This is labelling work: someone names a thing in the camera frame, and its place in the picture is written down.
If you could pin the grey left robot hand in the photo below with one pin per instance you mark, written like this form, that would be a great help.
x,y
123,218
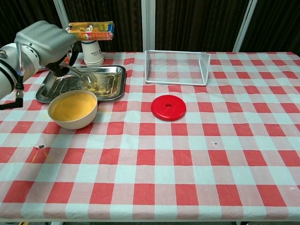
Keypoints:
x,y
49,42

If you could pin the metal spoon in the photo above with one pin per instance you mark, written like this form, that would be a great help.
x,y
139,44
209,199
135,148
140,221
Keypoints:
x,y
89,78

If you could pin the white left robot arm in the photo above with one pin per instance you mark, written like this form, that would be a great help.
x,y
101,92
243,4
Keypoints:
x,y
9,68

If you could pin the beige bowl of yellow powder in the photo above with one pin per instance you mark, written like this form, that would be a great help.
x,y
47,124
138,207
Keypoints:
x,y
75,123

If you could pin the red plastic disc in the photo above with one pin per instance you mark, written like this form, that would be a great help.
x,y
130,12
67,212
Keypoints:
x,y
164,113

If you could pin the white paper cup stack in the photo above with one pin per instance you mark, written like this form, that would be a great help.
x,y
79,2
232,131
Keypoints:
x,y
92,55

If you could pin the yellow orange carton box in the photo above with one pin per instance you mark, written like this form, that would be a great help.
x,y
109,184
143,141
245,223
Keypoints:
x,y
93,31

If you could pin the stainless steel tray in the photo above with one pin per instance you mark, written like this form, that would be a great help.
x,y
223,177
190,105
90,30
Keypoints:
x,y
110,77

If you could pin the red white checkered tablecloth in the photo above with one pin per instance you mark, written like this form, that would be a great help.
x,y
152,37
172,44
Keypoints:
x,y
164,164

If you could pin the slanted white frame post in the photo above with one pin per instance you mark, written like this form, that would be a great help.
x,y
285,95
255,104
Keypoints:
x,y
243,25
61,12

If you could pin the upright white frame post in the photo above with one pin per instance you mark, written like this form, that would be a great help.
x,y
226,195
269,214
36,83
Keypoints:
x,y
148,25

